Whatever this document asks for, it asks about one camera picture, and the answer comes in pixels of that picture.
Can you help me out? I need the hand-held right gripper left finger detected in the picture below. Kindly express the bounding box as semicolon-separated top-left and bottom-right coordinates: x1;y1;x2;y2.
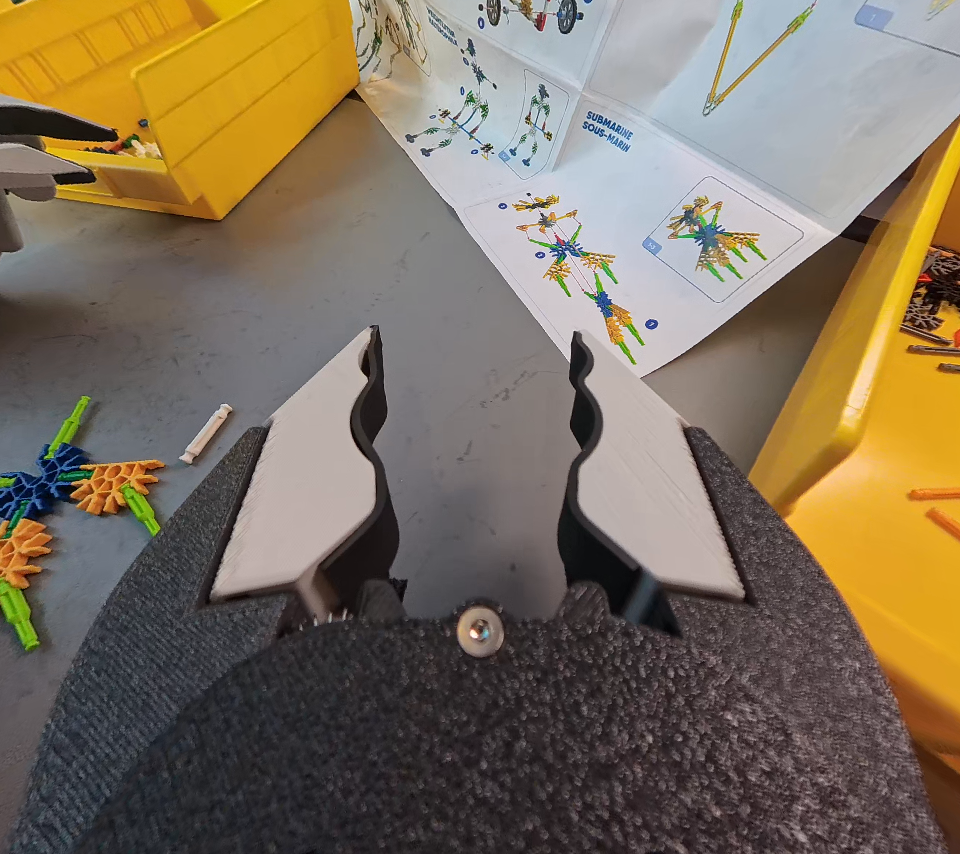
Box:
208;325;402;629

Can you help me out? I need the white rod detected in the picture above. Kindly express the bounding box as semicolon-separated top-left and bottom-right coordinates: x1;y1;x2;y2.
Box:
177;402;234;466

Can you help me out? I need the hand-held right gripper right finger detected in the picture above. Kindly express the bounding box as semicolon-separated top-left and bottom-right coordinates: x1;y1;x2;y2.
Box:
557;331;749;629

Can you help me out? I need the grey desk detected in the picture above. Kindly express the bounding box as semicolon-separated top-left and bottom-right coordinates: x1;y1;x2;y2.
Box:
0;93;912;840

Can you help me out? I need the printed instruction sheet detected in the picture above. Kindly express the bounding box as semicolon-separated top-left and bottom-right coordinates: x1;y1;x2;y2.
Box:
321;0;960;379

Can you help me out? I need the blue snowflake connector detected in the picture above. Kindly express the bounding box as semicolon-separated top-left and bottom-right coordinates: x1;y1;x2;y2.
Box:
33;442;91;495
0;468;61;534

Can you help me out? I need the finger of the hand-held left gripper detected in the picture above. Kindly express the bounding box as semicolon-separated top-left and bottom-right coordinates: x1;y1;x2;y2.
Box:
0;144;97;255
0;95;121;146

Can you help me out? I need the yellow plastic bin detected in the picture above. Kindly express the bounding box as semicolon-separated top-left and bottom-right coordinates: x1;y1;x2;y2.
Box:
0;0;363;222
748;119;960;829

